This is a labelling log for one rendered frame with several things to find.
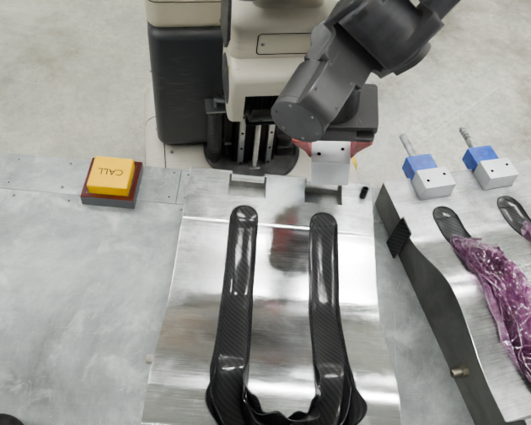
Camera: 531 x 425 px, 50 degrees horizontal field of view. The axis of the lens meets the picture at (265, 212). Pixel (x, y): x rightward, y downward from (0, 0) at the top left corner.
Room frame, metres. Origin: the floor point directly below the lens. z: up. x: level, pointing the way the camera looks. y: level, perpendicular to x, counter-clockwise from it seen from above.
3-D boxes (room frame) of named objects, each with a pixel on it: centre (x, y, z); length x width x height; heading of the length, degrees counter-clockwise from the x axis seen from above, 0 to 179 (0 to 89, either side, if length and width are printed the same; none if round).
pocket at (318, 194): (0.52, -0.08, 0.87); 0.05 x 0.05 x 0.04; 4
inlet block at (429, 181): (0.63, -0.23, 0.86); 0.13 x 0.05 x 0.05; 21
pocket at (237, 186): (0.51, 0.03, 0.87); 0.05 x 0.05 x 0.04; 4
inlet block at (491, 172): (0.66, -0.33, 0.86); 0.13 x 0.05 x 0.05; 21
